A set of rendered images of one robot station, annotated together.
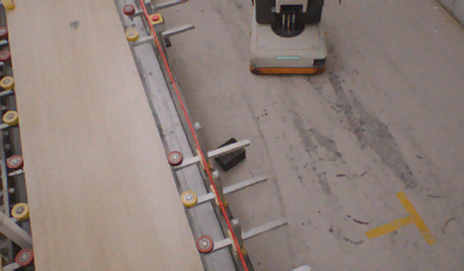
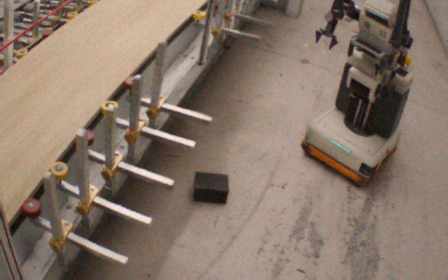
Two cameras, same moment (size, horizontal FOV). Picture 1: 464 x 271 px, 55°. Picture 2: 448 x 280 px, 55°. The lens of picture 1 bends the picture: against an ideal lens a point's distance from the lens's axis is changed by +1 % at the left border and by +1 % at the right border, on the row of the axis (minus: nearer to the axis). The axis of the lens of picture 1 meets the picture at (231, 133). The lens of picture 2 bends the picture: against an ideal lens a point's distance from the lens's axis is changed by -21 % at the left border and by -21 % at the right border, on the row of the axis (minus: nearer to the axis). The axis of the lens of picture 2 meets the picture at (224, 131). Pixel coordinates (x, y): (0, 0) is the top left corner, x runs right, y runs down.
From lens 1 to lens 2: 132 cm
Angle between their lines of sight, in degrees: 27
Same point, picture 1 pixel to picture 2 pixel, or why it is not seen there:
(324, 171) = (289, 259)
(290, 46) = (348, 138)
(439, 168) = not seen: outside the picture
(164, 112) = (171, 82)
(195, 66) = (254, 115)
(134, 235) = (52, 100)
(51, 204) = (36, 58)
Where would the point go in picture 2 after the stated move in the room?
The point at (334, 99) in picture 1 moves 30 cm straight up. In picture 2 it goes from (356, 214) to (371, 181)
